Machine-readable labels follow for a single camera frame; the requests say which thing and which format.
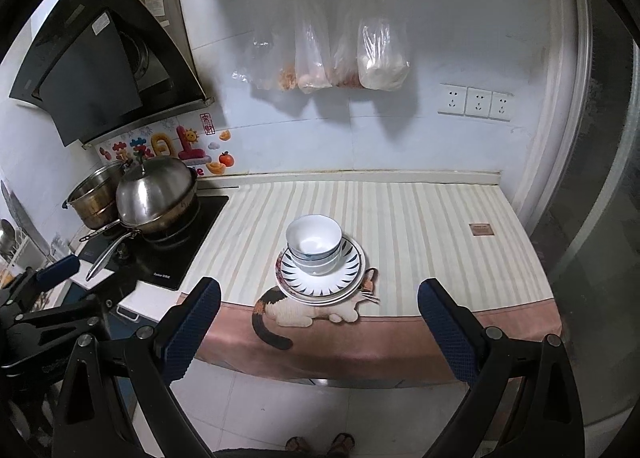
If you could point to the person's left foot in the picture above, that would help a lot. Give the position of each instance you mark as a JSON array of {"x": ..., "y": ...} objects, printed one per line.
[{"x": 298, "y": 443}]

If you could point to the white plate blue leaf pattern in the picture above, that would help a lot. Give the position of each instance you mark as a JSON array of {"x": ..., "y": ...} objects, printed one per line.
[{"x": 350, "y": 263}]

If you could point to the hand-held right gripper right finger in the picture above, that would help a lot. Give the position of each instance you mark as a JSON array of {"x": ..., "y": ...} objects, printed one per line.
[{"x": 447, "y": 333}]

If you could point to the dish rack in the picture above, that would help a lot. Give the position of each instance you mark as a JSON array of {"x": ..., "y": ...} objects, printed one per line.
[{"x": 20, "y": 250}]

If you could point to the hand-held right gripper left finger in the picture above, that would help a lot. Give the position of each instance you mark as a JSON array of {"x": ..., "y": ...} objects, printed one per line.
[{"x": 192, "y": 328}]

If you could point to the black induction cooktop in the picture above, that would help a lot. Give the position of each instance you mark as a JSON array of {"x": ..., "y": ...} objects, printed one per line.
[{"x": 200, "y": 223}]

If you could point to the steel pot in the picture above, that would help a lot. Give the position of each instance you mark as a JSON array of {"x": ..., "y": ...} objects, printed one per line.
[{"x": 92, "y": 193}]

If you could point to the clear plastic bag pale contents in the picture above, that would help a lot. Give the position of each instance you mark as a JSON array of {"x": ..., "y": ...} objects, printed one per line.
[{"x": 312, "y": 63}]

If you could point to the person's right foot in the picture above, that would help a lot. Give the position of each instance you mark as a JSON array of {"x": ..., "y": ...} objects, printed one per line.
[{"x": 342, "y": 443}]

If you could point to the clear plastic bag reddish contents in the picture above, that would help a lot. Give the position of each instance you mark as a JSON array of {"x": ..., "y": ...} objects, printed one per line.
[{"x": 347, "y": 68}]

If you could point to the brown mat label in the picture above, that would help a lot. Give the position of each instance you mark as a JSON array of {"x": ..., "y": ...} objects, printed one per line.
[{"x": 481, "y": 229}]

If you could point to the glass door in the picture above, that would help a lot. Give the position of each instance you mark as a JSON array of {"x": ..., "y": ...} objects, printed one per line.
[{"x": 600, "y": 188}]

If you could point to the white bowl thin dark rim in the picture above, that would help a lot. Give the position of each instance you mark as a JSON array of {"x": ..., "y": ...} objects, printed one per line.
[{"x": 312, "y": 238}]

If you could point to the striped cat print table mat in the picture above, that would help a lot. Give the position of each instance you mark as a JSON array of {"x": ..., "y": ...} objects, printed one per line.
[{"x": 425, "y": 218}]

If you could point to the steel wok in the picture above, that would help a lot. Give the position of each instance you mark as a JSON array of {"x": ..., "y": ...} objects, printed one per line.
[{"x": 170, "y": 223}]

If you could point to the colourful wall stickers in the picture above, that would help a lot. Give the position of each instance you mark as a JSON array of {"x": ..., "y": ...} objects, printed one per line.
[{"x": 170, "y": 146}]

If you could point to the white floral plate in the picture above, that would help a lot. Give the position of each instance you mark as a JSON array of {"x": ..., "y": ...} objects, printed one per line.
[{"x": 300, "y": 294}]

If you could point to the white wall socket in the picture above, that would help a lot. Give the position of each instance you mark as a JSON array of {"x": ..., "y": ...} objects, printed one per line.
[
  {"x": 501, "y": 105},
  {"x": 478, "y": 102},
  {"x": 453, "y": 99}
]

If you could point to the black range hood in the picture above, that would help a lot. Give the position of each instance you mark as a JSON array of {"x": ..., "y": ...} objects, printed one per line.
[{"x": 90, "y": 68}]

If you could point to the clear plastic bag white contents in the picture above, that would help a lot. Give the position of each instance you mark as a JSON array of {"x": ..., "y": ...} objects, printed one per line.
[{"x": 382, "y": 58}]

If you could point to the blue cabinet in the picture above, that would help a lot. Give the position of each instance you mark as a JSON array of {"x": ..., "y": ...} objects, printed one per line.
[{"x": 140, "y": 320}]

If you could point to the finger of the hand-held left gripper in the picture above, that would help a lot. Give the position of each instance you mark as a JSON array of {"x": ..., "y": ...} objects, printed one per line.
[
  {"x": 65, "y": 315},
  {"x": 55, "y": 270}
]

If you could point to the white bowl blue pattern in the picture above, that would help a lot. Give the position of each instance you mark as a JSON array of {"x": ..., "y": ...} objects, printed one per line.
[{"x": 305, "y": 258}]

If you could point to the person's foot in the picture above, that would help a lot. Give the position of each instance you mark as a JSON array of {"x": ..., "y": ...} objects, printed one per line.
[
  {"x": 342, "y": 443},
  {"x": 298, "y": 443}
]

